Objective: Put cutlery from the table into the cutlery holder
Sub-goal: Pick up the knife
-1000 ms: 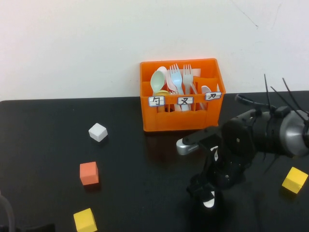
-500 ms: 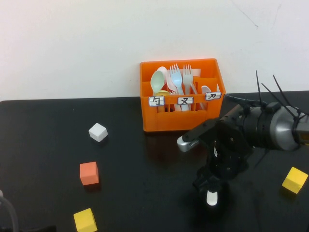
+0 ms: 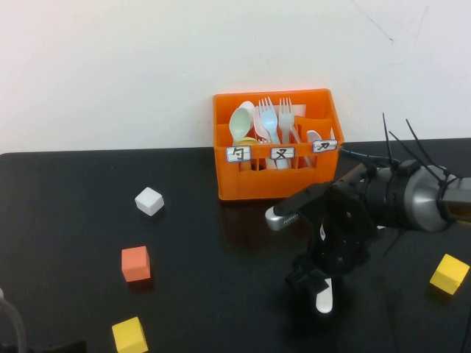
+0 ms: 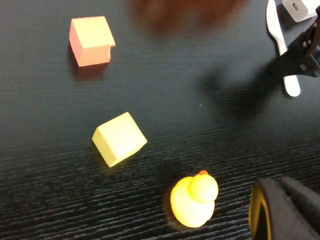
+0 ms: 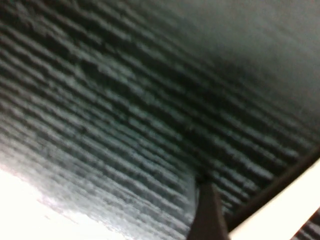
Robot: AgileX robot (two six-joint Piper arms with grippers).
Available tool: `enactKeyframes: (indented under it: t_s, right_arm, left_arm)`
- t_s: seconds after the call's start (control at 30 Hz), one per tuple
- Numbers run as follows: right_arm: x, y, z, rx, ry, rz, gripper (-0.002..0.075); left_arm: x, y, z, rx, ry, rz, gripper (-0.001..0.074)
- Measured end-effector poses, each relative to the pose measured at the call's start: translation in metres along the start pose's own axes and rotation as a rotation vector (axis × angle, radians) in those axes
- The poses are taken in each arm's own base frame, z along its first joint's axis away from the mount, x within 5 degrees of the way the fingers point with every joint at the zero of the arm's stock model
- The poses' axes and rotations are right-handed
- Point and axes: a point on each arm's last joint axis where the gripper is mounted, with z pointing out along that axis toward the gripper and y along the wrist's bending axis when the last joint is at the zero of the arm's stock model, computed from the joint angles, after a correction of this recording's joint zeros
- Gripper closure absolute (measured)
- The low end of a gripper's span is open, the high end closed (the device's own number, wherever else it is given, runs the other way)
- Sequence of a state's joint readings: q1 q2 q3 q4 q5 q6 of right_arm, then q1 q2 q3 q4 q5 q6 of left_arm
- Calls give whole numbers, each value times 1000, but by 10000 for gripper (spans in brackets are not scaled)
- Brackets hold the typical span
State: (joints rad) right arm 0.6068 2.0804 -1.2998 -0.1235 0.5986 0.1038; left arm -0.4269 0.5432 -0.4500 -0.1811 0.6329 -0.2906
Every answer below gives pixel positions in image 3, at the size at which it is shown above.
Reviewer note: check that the orange cube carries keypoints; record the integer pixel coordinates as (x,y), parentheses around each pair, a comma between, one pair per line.
(135,264)

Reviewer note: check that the paper label marked fork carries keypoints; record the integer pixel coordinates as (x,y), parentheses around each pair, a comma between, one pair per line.
(282,153)

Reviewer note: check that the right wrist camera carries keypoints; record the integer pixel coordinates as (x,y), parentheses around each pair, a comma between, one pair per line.
(287,217)

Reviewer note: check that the small orange plastic fork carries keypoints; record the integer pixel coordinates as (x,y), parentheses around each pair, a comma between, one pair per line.
(262,141)

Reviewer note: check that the thin white knife tip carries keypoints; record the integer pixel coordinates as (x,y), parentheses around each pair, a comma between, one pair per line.
(332,134)

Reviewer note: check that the yellow cube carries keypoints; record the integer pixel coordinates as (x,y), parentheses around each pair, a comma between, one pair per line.
(449,274)
(129,336)

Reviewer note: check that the paper label marked knife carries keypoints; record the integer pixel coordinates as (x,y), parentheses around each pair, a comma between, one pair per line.
(324,146)

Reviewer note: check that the paper label marked spoon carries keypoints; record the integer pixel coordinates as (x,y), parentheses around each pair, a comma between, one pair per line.
(238,154)

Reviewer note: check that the white cube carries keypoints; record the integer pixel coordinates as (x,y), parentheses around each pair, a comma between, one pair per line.
(149,201)

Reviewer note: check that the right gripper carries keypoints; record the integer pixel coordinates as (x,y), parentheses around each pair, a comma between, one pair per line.
(346,228)

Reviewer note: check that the orange plastic cutlery holder crate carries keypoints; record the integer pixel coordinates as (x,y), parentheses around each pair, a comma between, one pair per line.
(276,184)

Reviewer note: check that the light blue plastic fork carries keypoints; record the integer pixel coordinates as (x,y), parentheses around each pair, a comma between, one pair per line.
(268,121)
(258,128)

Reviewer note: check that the black zip tie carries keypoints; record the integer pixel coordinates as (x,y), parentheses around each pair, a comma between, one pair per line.
(423,143)
(386,139)
(408,149)

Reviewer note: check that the white paper slip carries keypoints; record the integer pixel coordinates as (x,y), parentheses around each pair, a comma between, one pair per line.
(300,109)

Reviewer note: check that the yellow plastic spoon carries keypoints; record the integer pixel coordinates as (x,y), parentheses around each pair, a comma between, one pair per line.
(246,141)

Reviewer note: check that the white plastic knife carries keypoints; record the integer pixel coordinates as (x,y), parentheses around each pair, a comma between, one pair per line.
(313,135)
(324,299)

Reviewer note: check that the pale pink plastic spoon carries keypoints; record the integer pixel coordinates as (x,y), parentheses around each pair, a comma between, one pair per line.
(249,108)

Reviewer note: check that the mint green plastic spoon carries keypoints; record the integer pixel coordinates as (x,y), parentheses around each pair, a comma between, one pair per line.
(240,123)

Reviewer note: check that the grey plastic fork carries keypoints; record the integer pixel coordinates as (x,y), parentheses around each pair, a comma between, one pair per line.
(286,121)

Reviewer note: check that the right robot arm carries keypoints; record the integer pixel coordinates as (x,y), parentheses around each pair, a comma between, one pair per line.
(423,202)

